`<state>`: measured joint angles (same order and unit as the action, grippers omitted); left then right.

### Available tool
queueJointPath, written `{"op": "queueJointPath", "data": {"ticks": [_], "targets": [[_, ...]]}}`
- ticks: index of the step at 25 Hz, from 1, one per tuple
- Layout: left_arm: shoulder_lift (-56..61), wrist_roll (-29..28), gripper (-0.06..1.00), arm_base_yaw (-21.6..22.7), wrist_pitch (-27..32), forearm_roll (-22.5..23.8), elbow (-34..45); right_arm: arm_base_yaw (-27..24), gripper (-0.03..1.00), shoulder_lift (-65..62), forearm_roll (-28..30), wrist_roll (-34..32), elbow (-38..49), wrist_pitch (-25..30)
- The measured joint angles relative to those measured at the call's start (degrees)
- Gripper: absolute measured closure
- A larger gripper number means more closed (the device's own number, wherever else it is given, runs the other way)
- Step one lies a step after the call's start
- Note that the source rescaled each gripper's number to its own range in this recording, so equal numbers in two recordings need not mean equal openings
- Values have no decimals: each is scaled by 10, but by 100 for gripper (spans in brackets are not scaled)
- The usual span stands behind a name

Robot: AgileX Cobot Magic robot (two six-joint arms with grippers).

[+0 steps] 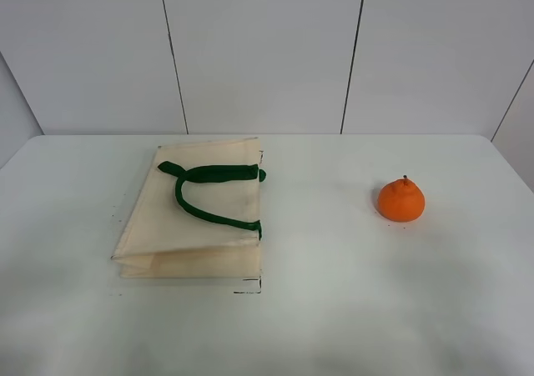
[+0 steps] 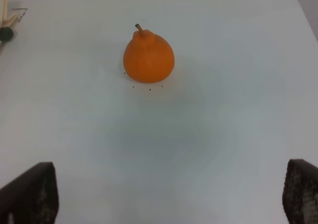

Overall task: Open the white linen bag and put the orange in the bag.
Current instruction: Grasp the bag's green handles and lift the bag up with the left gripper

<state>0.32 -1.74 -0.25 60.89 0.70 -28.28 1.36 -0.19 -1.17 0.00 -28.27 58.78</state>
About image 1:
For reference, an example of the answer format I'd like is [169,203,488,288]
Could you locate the white linen bag green handles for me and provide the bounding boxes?
[112,138,265,279]

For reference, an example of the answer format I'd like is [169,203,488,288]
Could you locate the orange fruit with stem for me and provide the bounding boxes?
[377,175,426,223]

